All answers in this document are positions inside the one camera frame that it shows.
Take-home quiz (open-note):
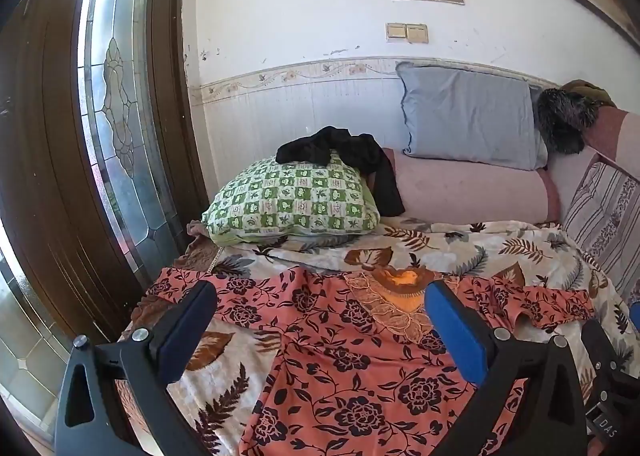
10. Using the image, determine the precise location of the wooden door with stained glass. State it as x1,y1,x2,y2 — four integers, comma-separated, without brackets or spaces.
0,0,211,437

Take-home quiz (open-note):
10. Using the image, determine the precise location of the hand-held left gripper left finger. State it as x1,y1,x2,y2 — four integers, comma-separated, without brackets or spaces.
54,280,219,456

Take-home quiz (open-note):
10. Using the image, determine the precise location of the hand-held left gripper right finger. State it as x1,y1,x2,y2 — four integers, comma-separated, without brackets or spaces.
424,279,587,456

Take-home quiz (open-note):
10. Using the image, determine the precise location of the black garment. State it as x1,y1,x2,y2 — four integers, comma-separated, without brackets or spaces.
275,125,406,218

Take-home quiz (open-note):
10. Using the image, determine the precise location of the green checked pillow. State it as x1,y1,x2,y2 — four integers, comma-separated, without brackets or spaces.
201,150,382,247

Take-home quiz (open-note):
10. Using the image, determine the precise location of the grey-blue pillow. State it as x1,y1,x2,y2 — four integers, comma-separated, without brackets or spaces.
396,61,549,172

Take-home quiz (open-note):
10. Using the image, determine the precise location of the olive cloth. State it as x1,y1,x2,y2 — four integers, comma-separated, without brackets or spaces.
560,80,617,110

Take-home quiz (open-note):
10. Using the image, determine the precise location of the orange floral shirt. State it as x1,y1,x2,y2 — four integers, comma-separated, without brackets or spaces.
145,266,598,456

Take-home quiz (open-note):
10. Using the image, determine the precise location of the leaf printed blanket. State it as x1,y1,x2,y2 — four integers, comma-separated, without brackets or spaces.
115,219,640,456

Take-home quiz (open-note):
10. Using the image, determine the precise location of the frosted side window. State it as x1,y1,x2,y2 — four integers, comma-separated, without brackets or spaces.
0,231,71,439

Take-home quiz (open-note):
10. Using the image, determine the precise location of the pink bolster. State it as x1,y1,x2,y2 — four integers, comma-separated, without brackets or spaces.
382,147,562,224

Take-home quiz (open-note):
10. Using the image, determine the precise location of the striped cushion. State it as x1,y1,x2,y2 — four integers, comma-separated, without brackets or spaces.
560,153,640,298

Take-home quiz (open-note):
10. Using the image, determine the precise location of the dark fuzzy cushion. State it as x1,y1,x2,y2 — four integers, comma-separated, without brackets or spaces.
531,88,601,155

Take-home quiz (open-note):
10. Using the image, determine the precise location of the pink sofa backrest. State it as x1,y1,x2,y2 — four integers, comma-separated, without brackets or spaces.
582,106,640,172

